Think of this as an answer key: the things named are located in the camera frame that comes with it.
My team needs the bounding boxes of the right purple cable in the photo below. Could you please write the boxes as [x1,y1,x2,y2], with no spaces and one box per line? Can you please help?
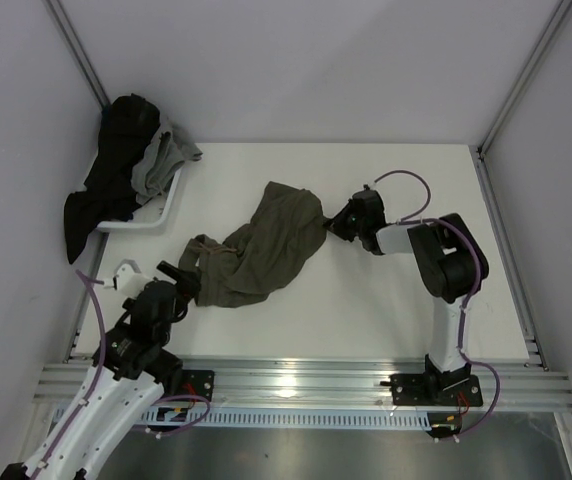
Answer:
[371,169,502,444]

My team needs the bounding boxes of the aluminium mounting rail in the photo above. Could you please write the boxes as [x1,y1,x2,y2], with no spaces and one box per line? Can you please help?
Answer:
[33,355,572,414]

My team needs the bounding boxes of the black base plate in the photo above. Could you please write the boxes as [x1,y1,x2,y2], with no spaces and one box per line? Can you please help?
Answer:
[165,370,215,400]
[379,369,484,407]

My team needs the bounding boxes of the grey shorts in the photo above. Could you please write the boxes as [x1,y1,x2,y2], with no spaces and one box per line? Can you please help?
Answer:
[131,113,203,206]

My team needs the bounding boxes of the aluminium frame post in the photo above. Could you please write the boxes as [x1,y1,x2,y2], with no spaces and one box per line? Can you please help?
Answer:
[43,0,111,109]
[476,0,572,161]

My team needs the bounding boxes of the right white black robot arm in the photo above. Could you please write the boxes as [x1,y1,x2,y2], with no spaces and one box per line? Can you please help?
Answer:
[324,188,489,404]

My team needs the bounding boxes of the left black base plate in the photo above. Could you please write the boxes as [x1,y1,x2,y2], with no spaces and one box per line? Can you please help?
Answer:
[165,370,215,400]

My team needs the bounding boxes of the left aluminium frame post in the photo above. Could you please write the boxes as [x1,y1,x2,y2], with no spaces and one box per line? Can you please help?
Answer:
[43,0,111,109]

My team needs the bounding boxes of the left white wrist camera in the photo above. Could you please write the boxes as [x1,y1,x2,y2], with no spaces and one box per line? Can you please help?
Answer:
[99,259,153,299]

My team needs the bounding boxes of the white slotted cable duct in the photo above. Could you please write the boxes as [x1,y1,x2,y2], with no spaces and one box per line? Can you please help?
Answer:
[53,407,430,431]

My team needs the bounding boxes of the purple cable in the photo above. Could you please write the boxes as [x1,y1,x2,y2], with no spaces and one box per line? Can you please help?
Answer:
[8,269,211,479]
[371,169,502,444]

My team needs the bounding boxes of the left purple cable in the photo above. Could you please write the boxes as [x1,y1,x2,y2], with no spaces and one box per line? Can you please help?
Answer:
[8,269,211,479]

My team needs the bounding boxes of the white plastic basket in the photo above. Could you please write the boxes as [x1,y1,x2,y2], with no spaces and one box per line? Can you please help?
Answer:
[96,167,183,235]

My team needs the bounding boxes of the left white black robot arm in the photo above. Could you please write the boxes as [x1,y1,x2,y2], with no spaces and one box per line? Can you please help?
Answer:
[1,260,211,479]

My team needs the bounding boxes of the black shorts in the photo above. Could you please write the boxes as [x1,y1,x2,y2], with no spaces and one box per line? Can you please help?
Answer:
[63,94,160,264]

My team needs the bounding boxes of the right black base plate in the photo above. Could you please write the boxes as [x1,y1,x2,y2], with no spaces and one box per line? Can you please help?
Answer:
[379,369,484,407]

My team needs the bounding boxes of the olive green shorts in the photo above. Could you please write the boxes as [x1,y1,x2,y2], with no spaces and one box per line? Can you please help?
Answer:
[178,182,327,309]

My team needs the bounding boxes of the right aluminium frame post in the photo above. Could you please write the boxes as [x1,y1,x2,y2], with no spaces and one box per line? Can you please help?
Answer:
[476,0,572,161]

